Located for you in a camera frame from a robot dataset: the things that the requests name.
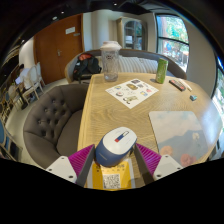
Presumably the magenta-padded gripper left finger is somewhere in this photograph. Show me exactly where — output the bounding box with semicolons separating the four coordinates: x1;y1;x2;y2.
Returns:
45;143;97;188

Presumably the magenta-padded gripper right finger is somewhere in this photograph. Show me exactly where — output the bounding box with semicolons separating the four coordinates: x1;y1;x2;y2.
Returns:
133;143;184;185

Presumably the white and blue computer mouse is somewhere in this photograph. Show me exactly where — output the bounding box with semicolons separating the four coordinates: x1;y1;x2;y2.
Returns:
94;126;138;168

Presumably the grey tufted armchair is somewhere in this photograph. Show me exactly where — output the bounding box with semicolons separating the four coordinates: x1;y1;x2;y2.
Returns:
22;83;90;170

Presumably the yellow code sticker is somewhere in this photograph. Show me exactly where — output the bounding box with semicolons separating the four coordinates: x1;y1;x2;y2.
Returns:
87;159;137;191

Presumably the blue-backed chair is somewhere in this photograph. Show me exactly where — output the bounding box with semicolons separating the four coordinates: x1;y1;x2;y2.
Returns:
0;118;23;161

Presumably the white sticker sheet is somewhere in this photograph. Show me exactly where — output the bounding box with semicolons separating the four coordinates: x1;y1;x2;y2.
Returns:
105;78;160;110

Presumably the black and red small box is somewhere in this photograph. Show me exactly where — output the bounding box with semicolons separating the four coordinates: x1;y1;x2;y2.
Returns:
168;78;187;92

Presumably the white wrapped stick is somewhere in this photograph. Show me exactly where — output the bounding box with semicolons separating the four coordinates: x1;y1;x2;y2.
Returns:
178;78;193;92

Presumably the group of white chairs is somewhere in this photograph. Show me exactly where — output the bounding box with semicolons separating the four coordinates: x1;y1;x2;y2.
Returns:
19;61;46;101

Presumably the grey curved sofa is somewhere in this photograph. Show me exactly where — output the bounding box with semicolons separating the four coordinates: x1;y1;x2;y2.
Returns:
64;48;188;84

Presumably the person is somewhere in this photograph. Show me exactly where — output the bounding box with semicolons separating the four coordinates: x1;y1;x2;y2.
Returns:
14;63;33;91

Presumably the striped cushion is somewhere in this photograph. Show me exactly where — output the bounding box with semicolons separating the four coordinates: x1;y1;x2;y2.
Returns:
138;58;159;75
118;56;141;74

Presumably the black backpack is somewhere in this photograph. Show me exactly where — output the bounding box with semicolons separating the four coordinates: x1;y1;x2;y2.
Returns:
72;53;103;82

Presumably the clear shaker bottle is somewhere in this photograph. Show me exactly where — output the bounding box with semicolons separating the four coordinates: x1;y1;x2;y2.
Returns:
99;40;123;83

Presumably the brown wooden door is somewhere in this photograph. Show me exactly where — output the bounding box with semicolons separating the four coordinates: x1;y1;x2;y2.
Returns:
33;13;84;85

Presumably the black-framed window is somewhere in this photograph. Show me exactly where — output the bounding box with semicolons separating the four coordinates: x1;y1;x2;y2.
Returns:
155;13;190;73

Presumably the glass-door cabinet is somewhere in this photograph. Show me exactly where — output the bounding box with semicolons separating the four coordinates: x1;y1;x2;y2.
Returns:
115;16;148;52

